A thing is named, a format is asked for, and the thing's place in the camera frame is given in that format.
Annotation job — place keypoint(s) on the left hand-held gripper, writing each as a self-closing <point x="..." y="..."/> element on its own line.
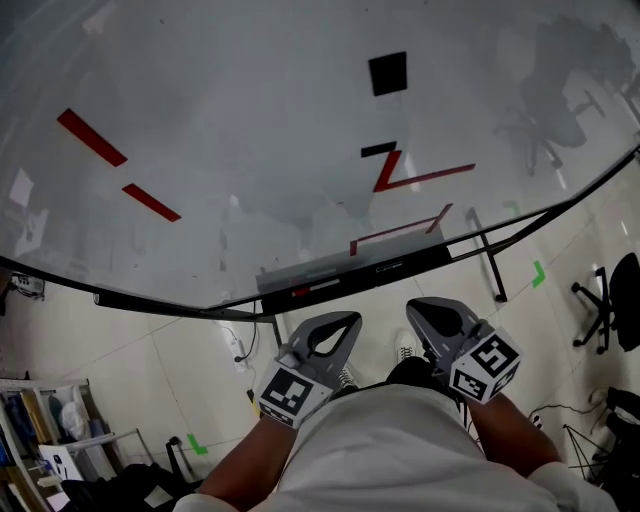
<point x="292" y="395"/>

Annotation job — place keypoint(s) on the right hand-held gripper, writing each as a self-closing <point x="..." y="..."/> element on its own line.
<point x="485" y="367"/>

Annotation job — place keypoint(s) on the person's left forearm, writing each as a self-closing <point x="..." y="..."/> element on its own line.
<point x="250" y="460"/>

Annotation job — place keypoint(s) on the person's right forearm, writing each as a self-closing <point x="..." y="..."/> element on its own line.
<point x="510" y="435"/>

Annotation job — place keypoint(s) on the person's left white shoe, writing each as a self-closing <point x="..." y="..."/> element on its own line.
<point x="348" y="378"/>

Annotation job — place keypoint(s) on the person's white shoe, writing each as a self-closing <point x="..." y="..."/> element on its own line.
<point x="348" y="378"/>
<point x="406" y="346"/>

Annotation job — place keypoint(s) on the person's right white shoe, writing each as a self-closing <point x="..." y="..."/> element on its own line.
<point x="406" y="346"/>

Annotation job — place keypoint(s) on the white power strip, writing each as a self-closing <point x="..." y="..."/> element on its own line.
<point x="239" y="350"/>

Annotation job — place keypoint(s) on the yellow black hazard tape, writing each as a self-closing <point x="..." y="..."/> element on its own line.
<point x="251" y="397"/>

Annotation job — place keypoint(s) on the green tape corner mark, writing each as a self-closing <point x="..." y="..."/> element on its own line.
<point x="538" y="280"/>

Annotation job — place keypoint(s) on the person's white shirt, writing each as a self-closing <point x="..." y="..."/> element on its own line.
<point x="390" y="450"/>

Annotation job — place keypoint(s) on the black tripod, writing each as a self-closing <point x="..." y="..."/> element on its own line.
<point x="572" y="445"/>

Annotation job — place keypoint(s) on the black office chair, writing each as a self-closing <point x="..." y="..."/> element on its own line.
<point x="627" y="305"/>
<point x="125" y="485"/>

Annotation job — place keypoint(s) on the black equipment bag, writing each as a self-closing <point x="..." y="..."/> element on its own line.
<point x="625" y="415"/>

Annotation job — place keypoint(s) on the white paper slip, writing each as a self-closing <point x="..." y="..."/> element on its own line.
<point x="157" y="495"/>

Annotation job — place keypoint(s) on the red tape strip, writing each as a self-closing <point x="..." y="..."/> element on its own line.
<point x="92" y="137"/>
<point x="151" y="202"/>

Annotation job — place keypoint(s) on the white plastic bag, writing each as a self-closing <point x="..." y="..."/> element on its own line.
<point x="75" y="421"/>

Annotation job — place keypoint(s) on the grey metal shelf rack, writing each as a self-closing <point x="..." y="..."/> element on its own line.
<point x="45" y="384"/>

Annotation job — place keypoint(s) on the white printed box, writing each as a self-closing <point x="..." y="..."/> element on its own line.
<point x="60" y="461"/>

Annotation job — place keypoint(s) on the grey box device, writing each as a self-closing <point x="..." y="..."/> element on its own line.
<point x="30" y="286"/>

